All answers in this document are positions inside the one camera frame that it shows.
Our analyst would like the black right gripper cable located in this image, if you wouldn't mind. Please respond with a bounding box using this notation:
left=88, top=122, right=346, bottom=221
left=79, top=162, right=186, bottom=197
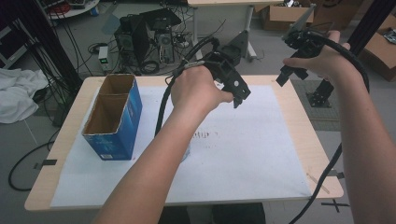
left=288, top=29, right=371, bottom=224

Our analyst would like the blue cardboard box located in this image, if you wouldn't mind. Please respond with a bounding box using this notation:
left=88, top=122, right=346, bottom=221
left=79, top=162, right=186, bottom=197
left=81, top=73, right=144, bottom=161

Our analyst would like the white table leg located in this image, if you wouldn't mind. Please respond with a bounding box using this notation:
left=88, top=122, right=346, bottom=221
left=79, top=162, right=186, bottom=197
left=245, top=5, right=258, bottom=62

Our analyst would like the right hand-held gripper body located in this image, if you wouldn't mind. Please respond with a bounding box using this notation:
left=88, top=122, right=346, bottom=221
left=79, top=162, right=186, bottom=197
left=281, top=3, right=327, bottom=61

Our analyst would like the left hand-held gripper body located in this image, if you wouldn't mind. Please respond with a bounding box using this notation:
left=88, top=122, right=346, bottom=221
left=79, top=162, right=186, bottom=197
left=199, top=50, right=252, bottom=101

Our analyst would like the small white power supply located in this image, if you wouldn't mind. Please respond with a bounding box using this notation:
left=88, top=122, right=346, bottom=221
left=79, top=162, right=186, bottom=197
left=97, top=46, right=111, bottom=73

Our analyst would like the large brown cardboard box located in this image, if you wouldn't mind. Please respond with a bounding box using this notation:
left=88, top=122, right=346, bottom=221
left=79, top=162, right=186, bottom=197
left=358, top=14, right=396, bottom=83

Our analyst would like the person's left hand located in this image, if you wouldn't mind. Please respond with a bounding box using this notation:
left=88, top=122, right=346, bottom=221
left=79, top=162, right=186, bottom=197
left=170, top=64, right=235, bottom=119

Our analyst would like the black floor cable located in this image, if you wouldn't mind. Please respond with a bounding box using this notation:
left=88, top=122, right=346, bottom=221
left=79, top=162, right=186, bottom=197
left=7, top=140, right=56, bottom=192

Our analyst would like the white cloth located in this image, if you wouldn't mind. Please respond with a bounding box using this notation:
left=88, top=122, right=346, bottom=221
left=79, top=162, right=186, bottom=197
left=0, top=67, right=50, bottom=125

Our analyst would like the black computer tower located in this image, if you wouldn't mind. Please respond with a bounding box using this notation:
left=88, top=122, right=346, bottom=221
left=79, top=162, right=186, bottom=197
left=113, top=7, right=183, bottom=67

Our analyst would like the person's right hand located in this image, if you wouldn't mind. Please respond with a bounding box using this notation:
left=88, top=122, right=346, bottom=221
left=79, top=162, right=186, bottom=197
left=282, top=30, right=366, bottom=84

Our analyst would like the black metal post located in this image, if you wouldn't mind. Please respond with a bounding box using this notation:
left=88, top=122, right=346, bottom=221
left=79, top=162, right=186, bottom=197
left=346, top=0, right=396, bottom=58

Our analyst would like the black metal stand base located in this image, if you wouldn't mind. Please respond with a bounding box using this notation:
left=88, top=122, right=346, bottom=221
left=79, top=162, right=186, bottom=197
left=305, top=78, right=335, bottom=109

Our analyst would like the grey stand foot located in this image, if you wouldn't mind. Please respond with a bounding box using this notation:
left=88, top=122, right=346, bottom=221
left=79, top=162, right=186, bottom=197
left=219, top=29, right=250, bottom=67

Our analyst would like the open brown cardboard box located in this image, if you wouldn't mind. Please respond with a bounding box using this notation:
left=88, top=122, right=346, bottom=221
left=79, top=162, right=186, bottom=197
left=260, top=0, right=316, bottom=32

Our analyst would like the white paper mat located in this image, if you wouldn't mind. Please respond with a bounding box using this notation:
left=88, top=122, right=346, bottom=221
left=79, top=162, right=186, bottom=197
left=49, top=84, right=313, bottom=209

